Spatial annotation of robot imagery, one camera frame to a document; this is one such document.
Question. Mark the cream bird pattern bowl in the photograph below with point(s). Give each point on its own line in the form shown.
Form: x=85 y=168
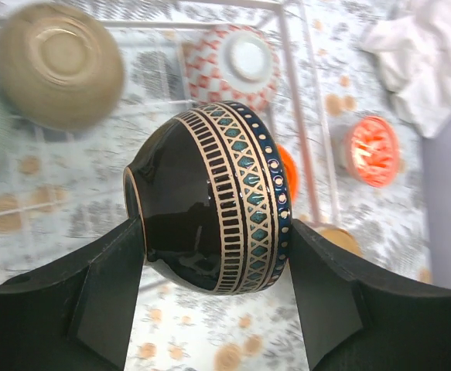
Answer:
x=341 y=238

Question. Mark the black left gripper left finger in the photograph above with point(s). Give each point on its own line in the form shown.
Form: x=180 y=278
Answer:
x=75 y=313

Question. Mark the white wire dish rack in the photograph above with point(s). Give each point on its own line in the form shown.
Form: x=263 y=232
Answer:
x=70 y=184

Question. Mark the crumpled white cloth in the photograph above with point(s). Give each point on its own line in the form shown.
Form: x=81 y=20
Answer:
x=413 y=50

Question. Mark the olive tan bowl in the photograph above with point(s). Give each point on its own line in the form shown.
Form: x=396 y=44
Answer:
x=60 y=67

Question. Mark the white bowl red wreath pattern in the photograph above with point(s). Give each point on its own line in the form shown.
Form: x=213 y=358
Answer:
x=369 y=151

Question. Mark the black gold pattern bowl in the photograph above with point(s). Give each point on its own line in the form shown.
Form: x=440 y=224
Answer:
x=211 y=192

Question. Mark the orange plastic bowl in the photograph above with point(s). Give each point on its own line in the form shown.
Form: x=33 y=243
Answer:
x=291 y=172

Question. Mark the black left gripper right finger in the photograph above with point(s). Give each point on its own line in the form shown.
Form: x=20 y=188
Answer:
x=356 y=315

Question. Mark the white red diamond pattern bowl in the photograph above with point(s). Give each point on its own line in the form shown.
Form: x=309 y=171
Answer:
x=233 y=62

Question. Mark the floral patterned table mat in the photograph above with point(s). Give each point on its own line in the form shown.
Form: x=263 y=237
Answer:
x=177 y=329

